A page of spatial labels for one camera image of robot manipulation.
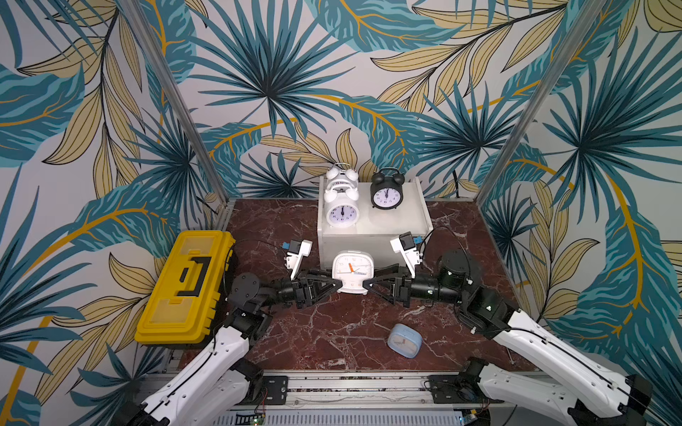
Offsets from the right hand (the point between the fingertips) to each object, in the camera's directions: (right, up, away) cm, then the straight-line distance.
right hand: (366, 281), depth 59 cm
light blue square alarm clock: (+13, -21, +18) cm, 30 cm away
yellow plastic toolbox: (-48, -8, +13) cm, 51 cm away
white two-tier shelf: (+3, +12, +11) cm, 16 cm away
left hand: (-6, -2, 0) cm, 6 cm away
